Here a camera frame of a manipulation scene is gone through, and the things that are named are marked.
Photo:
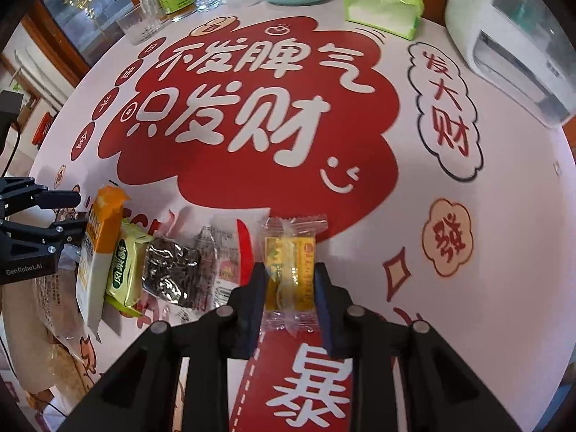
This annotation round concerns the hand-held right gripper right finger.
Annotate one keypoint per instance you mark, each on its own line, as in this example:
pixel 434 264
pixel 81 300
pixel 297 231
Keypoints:
pixel 325 315

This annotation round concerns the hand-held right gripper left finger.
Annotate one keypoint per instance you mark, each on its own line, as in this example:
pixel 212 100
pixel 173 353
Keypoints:
pixel 254 315

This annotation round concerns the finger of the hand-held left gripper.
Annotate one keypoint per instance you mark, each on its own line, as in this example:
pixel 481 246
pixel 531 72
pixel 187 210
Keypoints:
pixel 63 230
pixel 58 199

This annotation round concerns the clear bread packet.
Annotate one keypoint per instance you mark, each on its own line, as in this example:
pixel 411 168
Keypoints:
pixel 49 306

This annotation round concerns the orange oat bar packet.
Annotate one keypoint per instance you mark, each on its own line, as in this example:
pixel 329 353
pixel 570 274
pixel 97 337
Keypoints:
pixel 99 256

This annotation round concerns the yellow orange candy packet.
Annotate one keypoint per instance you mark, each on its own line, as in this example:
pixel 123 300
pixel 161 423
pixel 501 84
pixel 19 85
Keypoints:
pixel 290 270

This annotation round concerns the red edged clear packet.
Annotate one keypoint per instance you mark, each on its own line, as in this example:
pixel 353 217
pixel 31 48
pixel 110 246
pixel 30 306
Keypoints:
pixel 220 261

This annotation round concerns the green pastry packet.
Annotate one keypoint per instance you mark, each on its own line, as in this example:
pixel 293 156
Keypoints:
pixel 128 270

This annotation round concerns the dark dried fruit packet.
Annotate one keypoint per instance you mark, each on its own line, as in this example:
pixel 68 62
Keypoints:
pixel 173 274

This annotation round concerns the red lid jar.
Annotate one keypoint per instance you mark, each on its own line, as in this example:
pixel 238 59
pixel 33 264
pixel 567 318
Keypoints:
pixel 43 128

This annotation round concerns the pink printed table mat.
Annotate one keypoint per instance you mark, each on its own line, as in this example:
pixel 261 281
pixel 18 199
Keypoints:
pixel 405 189

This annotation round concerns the wooden framed glass door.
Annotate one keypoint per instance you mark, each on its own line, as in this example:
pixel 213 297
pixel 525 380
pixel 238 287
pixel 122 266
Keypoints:
pixel 81 31

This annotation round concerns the clear glass cup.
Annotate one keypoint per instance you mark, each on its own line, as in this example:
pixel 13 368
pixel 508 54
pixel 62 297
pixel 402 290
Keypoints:
pixel 139 24

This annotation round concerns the green tissue pack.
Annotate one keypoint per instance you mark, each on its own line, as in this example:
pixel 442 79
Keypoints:
pixel 382 6

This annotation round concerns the white countertop appliance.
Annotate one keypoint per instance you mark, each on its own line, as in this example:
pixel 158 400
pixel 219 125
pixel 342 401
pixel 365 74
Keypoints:
pixel 517 40

